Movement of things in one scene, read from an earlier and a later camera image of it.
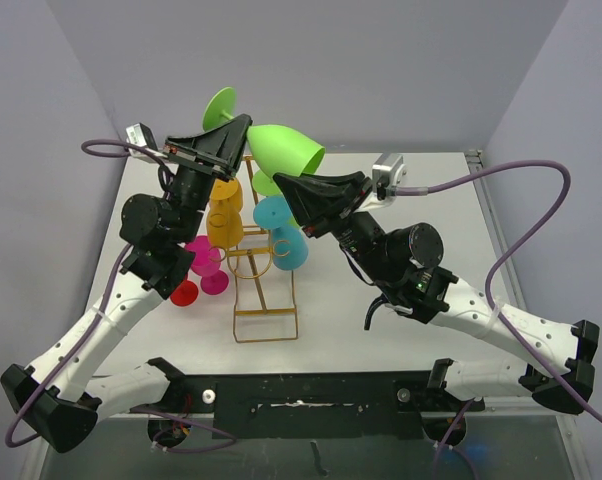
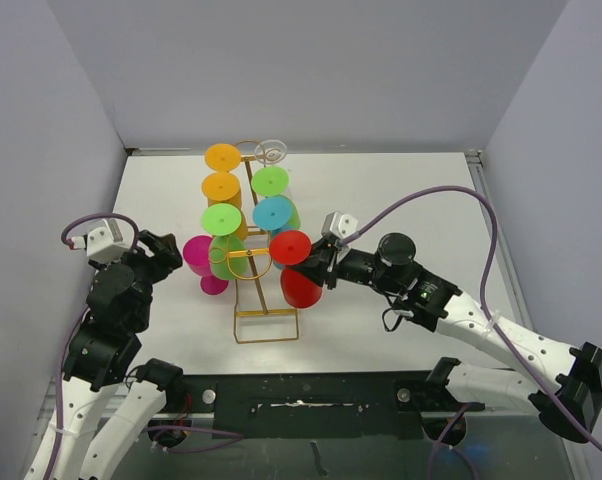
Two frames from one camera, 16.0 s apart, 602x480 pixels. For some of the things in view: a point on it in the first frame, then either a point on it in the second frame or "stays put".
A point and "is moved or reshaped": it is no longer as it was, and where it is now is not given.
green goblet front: x=277 y=150 -> x=222 y=220
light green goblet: x=263 y=185 stays put
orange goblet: x=226 y=197 is moved or reshaped
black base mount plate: x=312 y=405 stays put
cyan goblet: x=289 y=244 stays put
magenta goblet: x=206 y=264 stays put
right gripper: x=318 y=201 -> x=318 y=267
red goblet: x=185 y=294 -> x=288 y=248
